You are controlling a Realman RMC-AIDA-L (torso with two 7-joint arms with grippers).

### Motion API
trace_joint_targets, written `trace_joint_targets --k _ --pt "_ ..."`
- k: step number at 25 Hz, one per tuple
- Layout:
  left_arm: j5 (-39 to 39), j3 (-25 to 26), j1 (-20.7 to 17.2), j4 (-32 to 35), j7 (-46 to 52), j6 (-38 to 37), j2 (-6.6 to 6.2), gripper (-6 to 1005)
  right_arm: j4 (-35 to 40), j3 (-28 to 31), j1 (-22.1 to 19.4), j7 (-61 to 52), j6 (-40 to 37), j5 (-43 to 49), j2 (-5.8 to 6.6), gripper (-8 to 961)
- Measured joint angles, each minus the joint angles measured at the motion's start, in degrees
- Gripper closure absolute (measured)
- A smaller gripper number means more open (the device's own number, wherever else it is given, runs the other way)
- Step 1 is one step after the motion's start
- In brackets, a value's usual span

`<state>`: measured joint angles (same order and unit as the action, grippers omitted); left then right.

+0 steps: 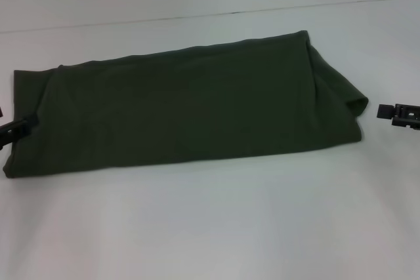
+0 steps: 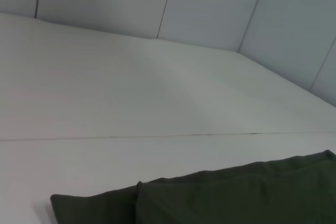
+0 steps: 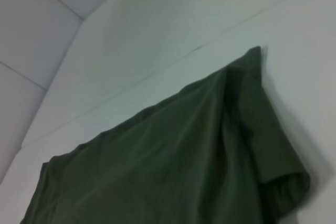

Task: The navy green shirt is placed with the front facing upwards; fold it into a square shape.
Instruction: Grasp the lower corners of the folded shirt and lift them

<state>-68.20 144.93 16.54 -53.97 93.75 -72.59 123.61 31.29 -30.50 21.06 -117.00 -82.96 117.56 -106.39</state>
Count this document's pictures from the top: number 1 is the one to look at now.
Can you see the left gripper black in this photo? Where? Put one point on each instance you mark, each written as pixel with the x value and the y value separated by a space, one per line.
pixel 8 134

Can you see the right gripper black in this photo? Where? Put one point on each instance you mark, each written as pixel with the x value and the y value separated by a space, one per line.
pixel 408 116

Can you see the dark green FREE! t-shirt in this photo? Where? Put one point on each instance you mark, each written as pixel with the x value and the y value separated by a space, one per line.
pixel 183 112

